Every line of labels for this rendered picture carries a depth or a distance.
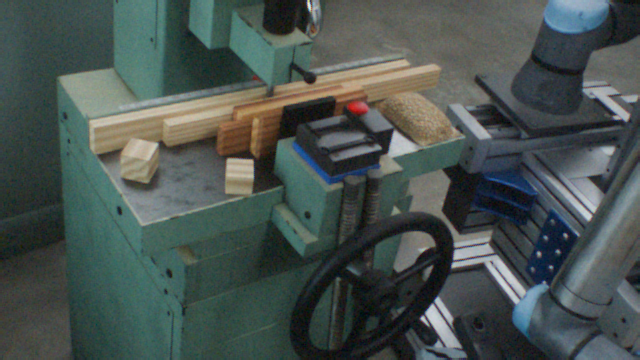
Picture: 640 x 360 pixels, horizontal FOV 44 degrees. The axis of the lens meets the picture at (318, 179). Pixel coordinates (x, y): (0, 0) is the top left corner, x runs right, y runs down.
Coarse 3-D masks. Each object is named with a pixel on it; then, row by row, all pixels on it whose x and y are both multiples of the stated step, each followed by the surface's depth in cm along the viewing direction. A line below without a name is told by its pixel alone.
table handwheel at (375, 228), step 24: (408, 216) 109; (432, 216) 112; (360, 240) 105; (336, 264) 105; (360, 264) 118; (432, 264) 119; (312, 288) 106; (360, 288) 112; (384, 288) 113; (432, 288) 124; (312, 312) 108; (360, 312) 118; (384, 312) 116; (408, 312) 126; (384, 336) 125
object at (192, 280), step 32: (64, 96) 151; (96, 96) 149; (128, 96) 151; (160, 256) 125; (192, 256) 118; (224, 256) 120; (256, 256) 125; (288, 256) 129; (320, 256) 134; (192, 288) 121; (224, 288) 125
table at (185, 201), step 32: (96, 160) 118; (160, 160) 119; (192, 160) 121; (224, 160) 122; (256, 160) 123; (416, 160) 134; (448, 160) 139; (128, 192) 112; (160, 192) 113; (192, 192) 114; (224, 192) 115; (256, 192) 117; (128, 224) 112; (160, 224) 109; (192, 224) 112; (224, 224) 116; (288, 224) 117
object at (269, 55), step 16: (240, 16) 124; (256, 16) 125; (240, 32) 125; (256, 32) 121; (240, 48) 126; (256, 48) 122; (272, 48) 118; (288, 48) 119; (304, 48) 121; (256, 64) 123; (272, 64) 119; (288, 64) 121; (304, 64) 123; (272, 80) 121; (288, 80) 123
